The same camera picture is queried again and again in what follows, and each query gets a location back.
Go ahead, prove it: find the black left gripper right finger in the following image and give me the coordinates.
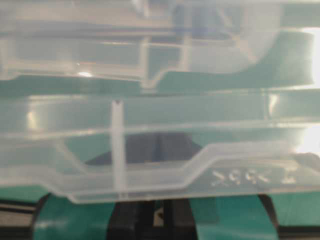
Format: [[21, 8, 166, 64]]
[[159, 132, 279, 240]]

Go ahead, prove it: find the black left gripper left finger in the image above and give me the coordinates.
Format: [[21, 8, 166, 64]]
[[31, 132, 161, 240]]

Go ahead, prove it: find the clear plastic box lid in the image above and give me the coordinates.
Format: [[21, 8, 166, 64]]
[[0, 89, 320, 203]]

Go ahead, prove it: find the clear plastic storage box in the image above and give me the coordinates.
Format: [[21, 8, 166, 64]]
[[0, 0, 320, 89]]

